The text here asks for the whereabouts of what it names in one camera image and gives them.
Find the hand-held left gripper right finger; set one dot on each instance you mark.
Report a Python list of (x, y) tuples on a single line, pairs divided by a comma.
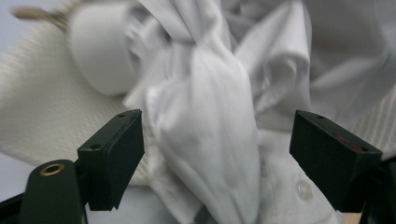
[(336, 158)]

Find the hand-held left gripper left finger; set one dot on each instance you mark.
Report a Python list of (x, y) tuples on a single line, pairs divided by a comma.
[(115, 155)]

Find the white table mat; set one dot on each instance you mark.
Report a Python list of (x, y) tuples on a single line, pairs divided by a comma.
[(12, 177)]

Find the white shirt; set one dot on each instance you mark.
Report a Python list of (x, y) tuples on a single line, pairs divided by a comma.
[(202, 124)]

